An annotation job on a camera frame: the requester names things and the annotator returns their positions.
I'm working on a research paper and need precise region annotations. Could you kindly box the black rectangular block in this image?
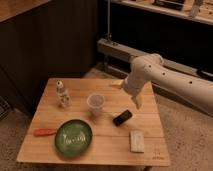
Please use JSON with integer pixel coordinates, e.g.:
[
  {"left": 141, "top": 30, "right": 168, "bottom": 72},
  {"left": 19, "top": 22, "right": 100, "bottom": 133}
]
[{"left": 113, "top": 110, "right": 132, "bottom": 126}]

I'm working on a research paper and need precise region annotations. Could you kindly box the translucent ceramic cup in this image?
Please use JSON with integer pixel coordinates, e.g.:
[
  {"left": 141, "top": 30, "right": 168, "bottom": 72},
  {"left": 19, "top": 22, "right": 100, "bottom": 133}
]
[{"left": 86, "top": 93, "right": 105, "bottom": 116}]

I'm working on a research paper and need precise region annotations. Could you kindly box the vertical metal pole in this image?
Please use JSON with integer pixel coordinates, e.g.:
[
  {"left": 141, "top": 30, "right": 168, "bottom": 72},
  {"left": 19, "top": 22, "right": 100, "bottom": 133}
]
[{"left": 107, "top": 0, "right": 111, "bottom": 42}]

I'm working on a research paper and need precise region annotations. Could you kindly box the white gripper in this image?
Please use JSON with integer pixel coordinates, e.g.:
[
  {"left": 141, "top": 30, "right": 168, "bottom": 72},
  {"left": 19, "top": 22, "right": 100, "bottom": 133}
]
[{"left": 110, "top": 74, "right": 146, "bottom": 109}]

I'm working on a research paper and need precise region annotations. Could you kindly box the orange carrot toy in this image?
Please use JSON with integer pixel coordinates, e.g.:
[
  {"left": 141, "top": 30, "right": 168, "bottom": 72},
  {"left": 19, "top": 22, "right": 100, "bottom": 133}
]
[{"left": 33, "top": 129, "right": 57, "bottom": 136}]

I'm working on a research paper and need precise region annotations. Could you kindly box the white rectangular sponge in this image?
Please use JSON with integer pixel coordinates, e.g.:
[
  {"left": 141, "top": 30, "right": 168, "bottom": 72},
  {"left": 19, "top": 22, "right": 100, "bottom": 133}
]
[{"left": 130, "top": 130, "right": 145, "bottom": 153}]

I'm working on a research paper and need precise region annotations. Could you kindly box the small white bottle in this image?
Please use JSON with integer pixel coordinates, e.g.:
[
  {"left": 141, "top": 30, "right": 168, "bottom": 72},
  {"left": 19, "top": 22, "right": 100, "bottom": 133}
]
[{"left": 56, "top": 81, "right": 70, "bottom": 107}]

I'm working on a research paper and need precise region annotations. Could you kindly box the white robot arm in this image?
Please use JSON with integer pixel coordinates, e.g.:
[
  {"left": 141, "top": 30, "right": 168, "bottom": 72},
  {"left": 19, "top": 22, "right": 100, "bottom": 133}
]
[{"left": 111, "top": 53, "right": 213, "bottom": 117}]

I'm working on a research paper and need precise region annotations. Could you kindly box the metal shelf rail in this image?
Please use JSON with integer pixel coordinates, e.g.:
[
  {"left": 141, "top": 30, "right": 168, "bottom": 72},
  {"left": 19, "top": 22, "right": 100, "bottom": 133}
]
[{"left": 97, "top": 39, "right": 213, "bottom": 93}]

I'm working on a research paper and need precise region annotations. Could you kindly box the green round plate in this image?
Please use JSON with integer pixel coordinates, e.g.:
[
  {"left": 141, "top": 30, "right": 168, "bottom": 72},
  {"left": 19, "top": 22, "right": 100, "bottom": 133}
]
[{"left": 54, "top": 119, "right": 93, "bottom": 158}]

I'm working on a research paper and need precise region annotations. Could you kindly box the wooden table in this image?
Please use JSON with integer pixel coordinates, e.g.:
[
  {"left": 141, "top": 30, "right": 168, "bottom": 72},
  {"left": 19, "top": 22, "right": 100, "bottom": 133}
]
[{"left": 17, "top": 78, "right": 170, "bottom": 166}]

